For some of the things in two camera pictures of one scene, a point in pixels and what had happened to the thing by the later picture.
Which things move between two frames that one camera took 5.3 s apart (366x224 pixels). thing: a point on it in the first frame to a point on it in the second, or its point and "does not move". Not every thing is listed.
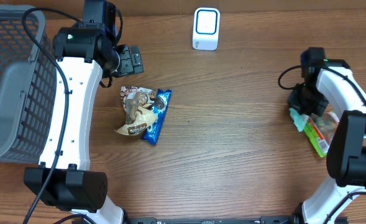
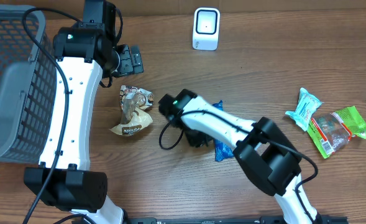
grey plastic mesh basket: (20, 87) does not move
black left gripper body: (125, 66) does not move
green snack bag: (320, 130) does not move
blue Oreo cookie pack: (160, 106) to (222, 149)
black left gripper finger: (137, 60) does not move
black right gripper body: (307, 98) to (195, 136)
